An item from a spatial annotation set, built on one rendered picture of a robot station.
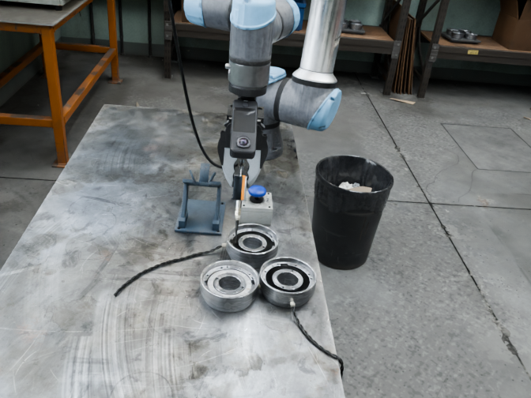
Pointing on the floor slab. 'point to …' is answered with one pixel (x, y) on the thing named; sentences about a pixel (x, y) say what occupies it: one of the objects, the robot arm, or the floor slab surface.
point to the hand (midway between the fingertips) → (240, 182)
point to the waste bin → (348, 208)
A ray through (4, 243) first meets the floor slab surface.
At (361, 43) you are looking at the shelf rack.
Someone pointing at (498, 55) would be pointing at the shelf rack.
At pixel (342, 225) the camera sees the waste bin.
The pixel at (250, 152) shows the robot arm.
